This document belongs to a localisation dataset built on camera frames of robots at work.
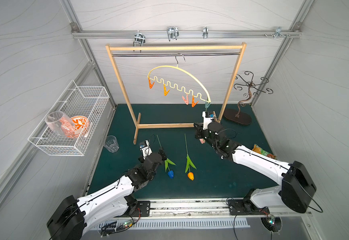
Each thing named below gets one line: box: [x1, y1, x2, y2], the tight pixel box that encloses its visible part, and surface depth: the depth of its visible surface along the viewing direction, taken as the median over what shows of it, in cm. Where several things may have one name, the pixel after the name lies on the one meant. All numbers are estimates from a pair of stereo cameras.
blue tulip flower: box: [156, 134, 177, 179], surface depth 86 cm
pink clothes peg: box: [181, 92, 190, 105], surface depth 82 cm
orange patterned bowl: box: [70, 115, 91, 139], surface depth 67 cm
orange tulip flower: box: [184, 133, 197, 181], surface depth 89 cm
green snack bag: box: [252, 144, 277, 160], surface depth 92 cm
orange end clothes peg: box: [148, 77, 155, 89], surface depth 90 cm
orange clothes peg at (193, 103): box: [191, 95, 199, 108], surface depth 80 cm
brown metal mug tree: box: [223, 71, 274, 125], surface depth 106 cm
